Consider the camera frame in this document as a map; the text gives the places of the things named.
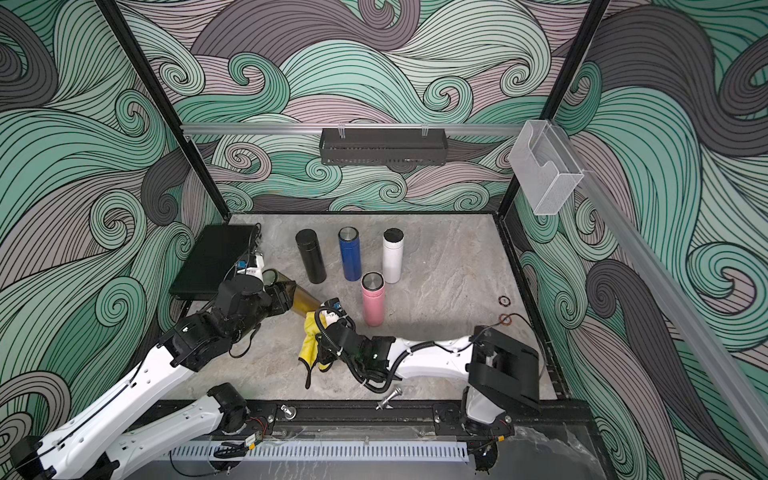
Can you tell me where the gold thermos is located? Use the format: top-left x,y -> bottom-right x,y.
263,269 -> 321,317

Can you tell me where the yellow cleaning cloth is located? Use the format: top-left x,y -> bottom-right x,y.
298,312 -> 333,389

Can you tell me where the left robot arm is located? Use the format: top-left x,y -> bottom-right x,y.
10,275 -> 296,479

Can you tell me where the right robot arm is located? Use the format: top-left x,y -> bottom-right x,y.
300,320 -> 541,426

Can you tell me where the black thermos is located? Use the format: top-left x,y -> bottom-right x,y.
295,229 -> 327,284

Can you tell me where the pink thermos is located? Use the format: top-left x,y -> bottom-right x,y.
361,272 -> 385,327

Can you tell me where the blue thermos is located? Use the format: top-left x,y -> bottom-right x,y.
338,226 -> 362,281

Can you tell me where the white thermos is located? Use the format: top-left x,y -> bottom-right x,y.
382,227 -> 404,284

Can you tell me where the black case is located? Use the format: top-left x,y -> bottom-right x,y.
169,225 -> 254,301

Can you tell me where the silver bolt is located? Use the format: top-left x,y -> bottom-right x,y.
376,386 -> 403,410

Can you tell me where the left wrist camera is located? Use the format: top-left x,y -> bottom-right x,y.
236,253 -> 264,280

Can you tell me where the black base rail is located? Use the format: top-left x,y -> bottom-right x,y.
229,400 -> 593,438

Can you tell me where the black wall shelf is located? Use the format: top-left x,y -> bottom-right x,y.
319,127 -> 449,166

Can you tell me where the white slotted cable duct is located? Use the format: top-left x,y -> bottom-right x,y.
158,440 -> 470,464

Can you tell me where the clear plastic wall holder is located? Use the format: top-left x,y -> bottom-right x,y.
508,120 -> 584,216

